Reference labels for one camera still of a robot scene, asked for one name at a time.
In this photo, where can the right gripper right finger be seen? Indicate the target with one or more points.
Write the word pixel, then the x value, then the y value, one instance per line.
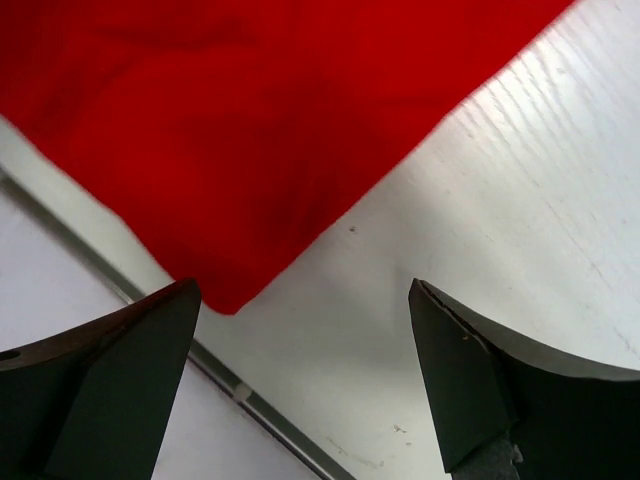
pixel 505 406

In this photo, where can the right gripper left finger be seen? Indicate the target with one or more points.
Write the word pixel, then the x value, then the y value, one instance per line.
pixel 93 402

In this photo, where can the red t shirt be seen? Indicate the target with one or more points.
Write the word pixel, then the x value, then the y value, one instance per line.
pixel 228 135

